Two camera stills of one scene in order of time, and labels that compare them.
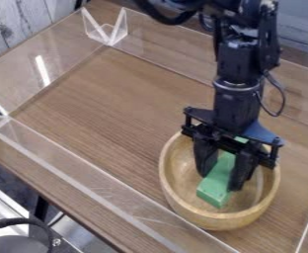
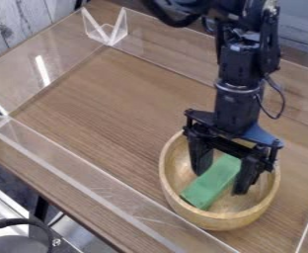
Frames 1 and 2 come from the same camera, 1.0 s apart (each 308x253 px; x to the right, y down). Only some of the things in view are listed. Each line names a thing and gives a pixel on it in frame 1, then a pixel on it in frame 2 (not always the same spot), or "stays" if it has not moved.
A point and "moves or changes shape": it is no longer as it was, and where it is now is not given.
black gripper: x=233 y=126 stays
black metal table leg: x=41 y=208 stays
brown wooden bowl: x=248 y=206 stays
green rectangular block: x=215 y=189 moves or changes shape
